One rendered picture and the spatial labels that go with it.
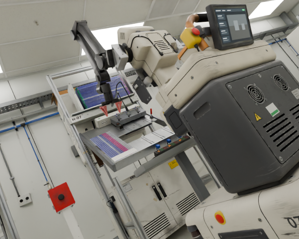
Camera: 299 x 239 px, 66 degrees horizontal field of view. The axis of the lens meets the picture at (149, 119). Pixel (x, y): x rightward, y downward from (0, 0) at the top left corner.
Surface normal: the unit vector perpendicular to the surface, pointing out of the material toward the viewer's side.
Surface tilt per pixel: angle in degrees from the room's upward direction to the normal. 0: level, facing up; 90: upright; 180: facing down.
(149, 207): 90
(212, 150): 90
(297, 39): 90
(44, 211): 90
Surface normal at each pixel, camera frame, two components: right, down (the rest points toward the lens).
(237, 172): -0.77, 0.29
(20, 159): 0.32, -0.42
